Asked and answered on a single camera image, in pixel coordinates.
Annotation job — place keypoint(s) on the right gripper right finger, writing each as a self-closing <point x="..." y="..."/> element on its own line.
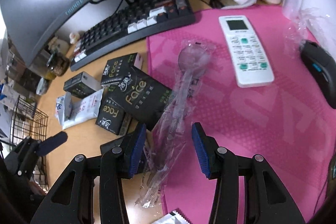
<point x="267" y="200"/>

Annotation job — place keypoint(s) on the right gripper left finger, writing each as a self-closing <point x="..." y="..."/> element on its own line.
<point x="70" y="200"/>

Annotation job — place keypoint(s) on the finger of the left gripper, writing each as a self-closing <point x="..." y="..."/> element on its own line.
<point x="24" y="157"/>

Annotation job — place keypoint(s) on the person left hand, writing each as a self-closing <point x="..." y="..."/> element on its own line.
<point x="36" y="189"/>

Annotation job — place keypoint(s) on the white blue wipes pack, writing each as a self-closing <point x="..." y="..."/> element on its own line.
<point x="63" y="108"/>

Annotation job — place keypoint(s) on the small ceramic bowl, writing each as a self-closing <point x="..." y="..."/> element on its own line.
<point x="42" y="87"/>

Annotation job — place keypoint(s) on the white wet wipes pack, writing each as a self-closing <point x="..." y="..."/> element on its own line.
<point x="84" y="110"/>

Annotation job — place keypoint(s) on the white sachet packet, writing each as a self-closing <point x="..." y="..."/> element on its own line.
<point x="174" y="217"/>

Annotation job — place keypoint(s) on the pink desk mat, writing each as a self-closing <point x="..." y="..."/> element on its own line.
<point x="288" y="122"/>

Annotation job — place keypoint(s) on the dark glass jar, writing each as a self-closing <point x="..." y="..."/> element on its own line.
<point x="58" y="63"/>

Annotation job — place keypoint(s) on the white remote control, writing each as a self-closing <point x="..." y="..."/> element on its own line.
<point x="251" y="64"/>

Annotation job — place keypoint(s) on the small duck figurine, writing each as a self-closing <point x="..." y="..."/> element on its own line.
<point x="74" y="37"/>

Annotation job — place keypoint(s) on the black computer mouse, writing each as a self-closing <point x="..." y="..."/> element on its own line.
<point x="321" y="66"/>

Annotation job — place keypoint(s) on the black mechanical keyboard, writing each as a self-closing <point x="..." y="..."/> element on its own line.
<point x="133" y="23"/>

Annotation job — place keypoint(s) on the clear crumpled plastic bag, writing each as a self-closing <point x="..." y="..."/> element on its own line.
<point x="306" y="18"/>

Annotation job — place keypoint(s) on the black wire basket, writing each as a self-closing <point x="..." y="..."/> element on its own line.
<point x="24" y="120"/>

